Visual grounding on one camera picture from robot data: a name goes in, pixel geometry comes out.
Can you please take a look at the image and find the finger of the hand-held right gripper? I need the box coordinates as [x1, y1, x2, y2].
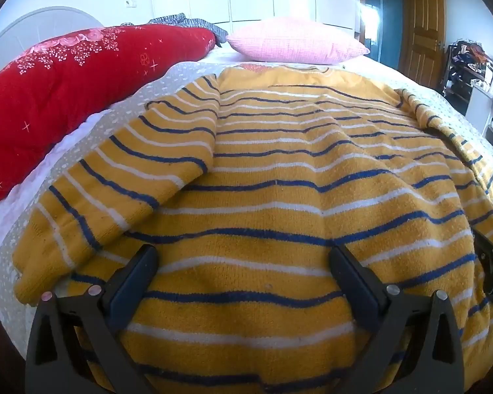
[472, 228, 493, 263]

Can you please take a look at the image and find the pink pillow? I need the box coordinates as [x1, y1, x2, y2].
[226, 17, 370, 65]

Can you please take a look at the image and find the grey striped garment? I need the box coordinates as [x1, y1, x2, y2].
[148, 13, 230, 44]

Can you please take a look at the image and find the grey dotted blanket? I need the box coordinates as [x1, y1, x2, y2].
[0, 55, 493, 362]

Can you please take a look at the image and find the cluttered dark shelf rack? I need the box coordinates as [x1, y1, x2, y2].
[441, 40, 493, 116]

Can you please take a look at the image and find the teal door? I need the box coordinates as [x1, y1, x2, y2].
[364, 0, 403, 66]

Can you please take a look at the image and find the yellow striped knit sweater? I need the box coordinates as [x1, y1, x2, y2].
[12, 66, 493, 394]

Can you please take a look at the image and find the wooden door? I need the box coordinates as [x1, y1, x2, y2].
[403, 0, 446, 89]

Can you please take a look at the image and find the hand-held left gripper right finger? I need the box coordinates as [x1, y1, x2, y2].
[329, 244, 465, 394]

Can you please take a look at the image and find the white headboard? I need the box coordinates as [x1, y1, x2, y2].
[0, 6, 103, 70]

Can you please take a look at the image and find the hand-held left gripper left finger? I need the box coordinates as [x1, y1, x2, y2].
[25, 244, 161, 394]

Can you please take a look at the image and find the red floral quilt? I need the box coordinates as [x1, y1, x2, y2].
[0, 25, 218, 212]

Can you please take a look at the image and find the white cabinet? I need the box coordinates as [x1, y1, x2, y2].
[464, 82, 493, 157]

